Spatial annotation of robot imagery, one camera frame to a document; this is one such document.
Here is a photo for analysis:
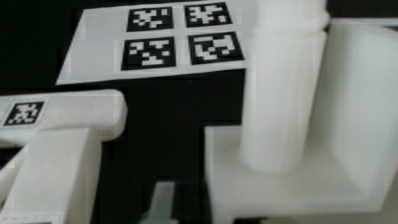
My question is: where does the white chair seat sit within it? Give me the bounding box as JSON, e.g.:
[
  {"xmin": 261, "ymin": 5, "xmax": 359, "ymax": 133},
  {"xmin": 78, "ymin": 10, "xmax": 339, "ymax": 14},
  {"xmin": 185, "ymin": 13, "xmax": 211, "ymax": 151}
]
[{"xmin": 204, "ymin": 0, "xmax": 398, "ymax": 224}]

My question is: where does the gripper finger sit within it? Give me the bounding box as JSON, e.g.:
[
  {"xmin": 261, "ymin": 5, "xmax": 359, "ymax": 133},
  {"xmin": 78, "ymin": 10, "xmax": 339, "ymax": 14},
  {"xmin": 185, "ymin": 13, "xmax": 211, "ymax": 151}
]
[{"xmin": 138, "ymin": 182, "xmax": 178, "ymax": 224}]

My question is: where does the white chair back frame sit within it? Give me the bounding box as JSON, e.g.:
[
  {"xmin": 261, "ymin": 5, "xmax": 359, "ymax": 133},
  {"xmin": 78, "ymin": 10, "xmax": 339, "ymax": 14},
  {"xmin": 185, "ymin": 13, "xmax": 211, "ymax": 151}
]
[{"xmin": 0, "ymin": 89, "xmax": 128, "ymax": 224}]

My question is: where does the white base tag sheet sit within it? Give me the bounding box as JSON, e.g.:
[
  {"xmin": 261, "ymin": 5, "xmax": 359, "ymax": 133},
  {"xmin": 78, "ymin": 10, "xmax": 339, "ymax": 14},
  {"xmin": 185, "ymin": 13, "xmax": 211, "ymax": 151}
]
[{"xmin": 57, "ymin": 0, "xmax": 256, "ymax": 85}]

